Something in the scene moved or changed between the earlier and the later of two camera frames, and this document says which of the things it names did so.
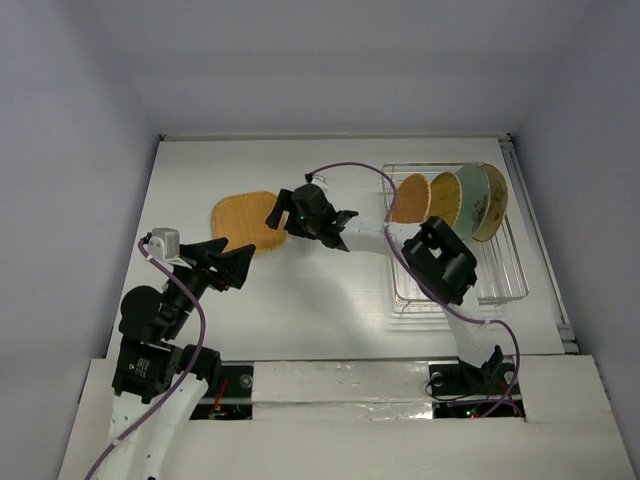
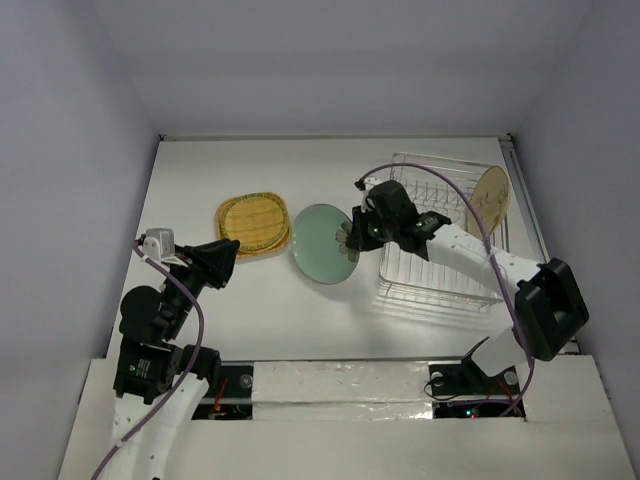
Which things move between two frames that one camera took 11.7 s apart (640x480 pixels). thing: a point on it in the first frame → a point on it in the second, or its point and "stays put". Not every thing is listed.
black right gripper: [291, 211] → [359, 230]
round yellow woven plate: [445, 197] → [256, 221]
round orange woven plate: [412, 199] → [259, 221]
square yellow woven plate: [242, 219] stays put
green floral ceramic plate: [475, 200] → [319, 244]
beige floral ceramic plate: [497, 204] stays put
